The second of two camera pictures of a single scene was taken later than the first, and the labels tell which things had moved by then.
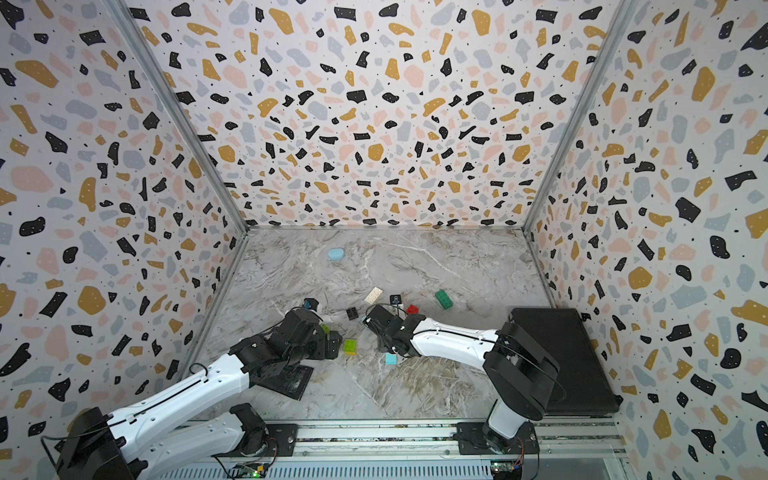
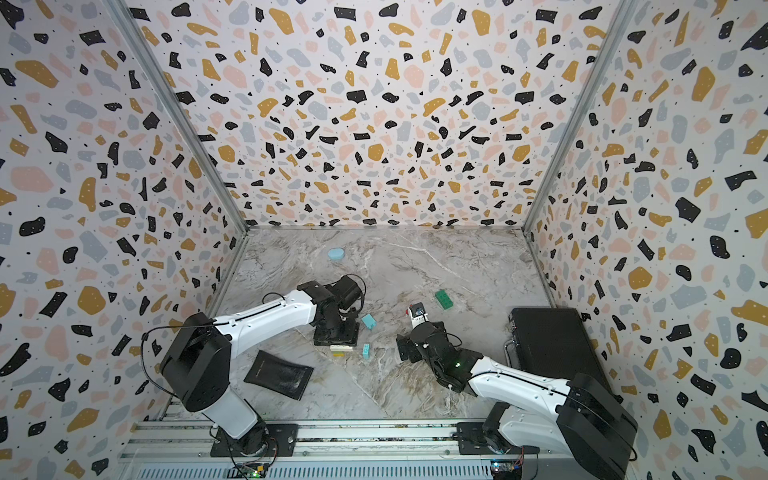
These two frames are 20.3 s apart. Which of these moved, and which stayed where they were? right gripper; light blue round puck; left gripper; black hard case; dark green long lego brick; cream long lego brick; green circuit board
Moved: right gripper; cream long lego brick; left gripper
Stayed: black hard case; dark green long lego brick; light blue round puck; green circuit board
